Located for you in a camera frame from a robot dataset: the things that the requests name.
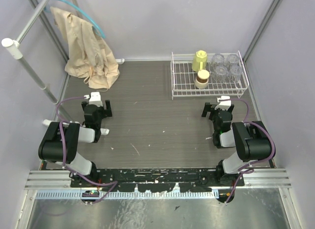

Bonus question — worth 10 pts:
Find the white wire dish rack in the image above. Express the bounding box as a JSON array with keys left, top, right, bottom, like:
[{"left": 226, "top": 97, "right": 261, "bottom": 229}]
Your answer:
[{"left": 170, "top": 51, "right": 249, "bottom": 98}]

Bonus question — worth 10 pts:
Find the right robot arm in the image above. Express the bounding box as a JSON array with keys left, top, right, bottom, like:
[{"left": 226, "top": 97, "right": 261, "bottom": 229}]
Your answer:
[{"left": 201, "top": 101, "right": 275, "bottom": 187}]

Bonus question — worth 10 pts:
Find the beige cloth garment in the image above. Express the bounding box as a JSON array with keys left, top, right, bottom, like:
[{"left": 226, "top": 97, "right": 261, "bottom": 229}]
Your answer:
[{"left": 50, "top": 7, "right": 120, "bottom": 89}]

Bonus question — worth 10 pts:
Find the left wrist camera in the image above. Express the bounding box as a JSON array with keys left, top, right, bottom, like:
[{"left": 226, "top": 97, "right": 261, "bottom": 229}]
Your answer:
[{"left": 84, "top": 92, "right": 103, "bottom": 107}]

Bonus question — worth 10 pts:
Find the aluminium rail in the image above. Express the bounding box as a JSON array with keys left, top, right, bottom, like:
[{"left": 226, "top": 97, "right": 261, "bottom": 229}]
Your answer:
[{"left": 25, "top": 168, "right": 291, "bottom": 192}]

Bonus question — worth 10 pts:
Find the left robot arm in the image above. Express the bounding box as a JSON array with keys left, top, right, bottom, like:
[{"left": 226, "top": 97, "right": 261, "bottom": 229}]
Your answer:
[{"left": 38, "top": 100, "right": 112, "bottom": 188}]

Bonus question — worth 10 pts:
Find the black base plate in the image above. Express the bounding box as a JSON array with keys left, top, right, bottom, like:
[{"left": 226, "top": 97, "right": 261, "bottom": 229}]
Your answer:
[{"left": 70, "top": 167, "right": 245, "bottom": 193}]

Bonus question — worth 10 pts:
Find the glass with brown liquid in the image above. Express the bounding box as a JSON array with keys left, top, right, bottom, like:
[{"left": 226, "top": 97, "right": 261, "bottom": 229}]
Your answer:
[{"left": 194, "top": 69, "right": 210, "bottom": 89}]

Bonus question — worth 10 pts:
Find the yellow mug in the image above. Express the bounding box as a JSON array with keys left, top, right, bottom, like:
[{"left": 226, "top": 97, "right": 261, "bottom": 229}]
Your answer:
[{"left": 192, "top": 50, "right": 207, "bottom": 72}]

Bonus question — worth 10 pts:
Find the teal clothes hanger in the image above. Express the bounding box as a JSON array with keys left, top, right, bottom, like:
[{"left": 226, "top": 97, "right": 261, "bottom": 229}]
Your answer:
[{"left": 54, "top": 0, "right": 106, "bottom": 39}]

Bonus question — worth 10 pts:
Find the white garment rack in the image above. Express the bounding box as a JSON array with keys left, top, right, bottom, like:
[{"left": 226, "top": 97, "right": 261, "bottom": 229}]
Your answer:
[{"left": 1, "top": 0, "right": 125, "bottom": 135}]

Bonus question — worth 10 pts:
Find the clear plastic cup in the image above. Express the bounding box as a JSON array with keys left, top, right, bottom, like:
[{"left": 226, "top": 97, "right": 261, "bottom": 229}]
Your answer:
[
  {"left": 213, "top": 65, "right": 228, "bottom": 83},
  {"left": 211, "top": 53, "right": 225, "bottom": 67},
  {"left": 228, "top": 65, "right": 242, "bottom": 83},
  {"left": 225, "top": 54, "right": 239, "bottom": 67}
]

